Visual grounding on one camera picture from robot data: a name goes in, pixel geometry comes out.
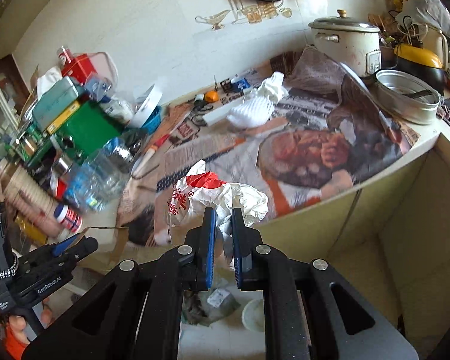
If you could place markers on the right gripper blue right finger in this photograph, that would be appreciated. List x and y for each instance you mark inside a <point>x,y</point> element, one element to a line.
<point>240,251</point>

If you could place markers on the yellow black kettle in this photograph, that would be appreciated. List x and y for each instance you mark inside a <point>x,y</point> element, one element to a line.
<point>421,63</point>

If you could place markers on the clear water bottle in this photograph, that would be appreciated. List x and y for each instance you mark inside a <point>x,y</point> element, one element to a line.
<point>101,178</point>

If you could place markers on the newspaper sheets on counter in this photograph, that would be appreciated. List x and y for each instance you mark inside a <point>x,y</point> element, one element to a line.
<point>324,138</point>

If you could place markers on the red tin canister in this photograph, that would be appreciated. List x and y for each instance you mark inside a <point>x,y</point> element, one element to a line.
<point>79,67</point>

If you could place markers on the blue plastic basket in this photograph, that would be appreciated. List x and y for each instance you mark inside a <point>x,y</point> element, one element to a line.
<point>153,122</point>

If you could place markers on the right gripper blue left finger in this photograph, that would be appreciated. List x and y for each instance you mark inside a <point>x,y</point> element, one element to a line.
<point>207,247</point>

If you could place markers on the yellow oil bottle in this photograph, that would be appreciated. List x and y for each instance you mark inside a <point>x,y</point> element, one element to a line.
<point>36,236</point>

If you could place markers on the red white plastic bag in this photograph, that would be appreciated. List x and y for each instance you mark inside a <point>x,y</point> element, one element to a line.
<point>200,189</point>

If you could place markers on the person's left hand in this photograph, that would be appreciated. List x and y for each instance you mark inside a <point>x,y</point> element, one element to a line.
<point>16,339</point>

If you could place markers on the white rice cooker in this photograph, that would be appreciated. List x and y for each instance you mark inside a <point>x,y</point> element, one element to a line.
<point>350,41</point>

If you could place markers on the small white red jar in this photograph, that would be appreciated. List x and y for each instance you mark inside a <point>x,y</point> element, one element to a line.
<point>68,218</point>

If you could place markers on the grey bag on floor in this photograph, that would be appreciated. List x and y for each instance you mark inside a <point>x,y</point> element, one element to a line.
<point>207,307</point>

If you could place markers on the metal basin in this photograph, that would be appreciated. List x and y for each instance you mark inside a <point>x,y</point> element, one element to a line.
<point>406,96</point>

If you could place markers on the white plastic bag hanging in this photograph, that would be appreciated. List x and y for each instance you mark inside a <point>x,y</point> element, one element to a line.
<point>430,12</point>

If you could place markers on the green tin box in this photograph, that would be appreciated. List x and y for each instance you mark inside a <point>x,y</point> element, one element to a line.
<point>84,132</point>

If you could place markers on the teal tissue pack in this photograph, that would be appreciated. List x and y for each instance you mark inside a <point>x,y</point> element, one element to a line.
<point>55,101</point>

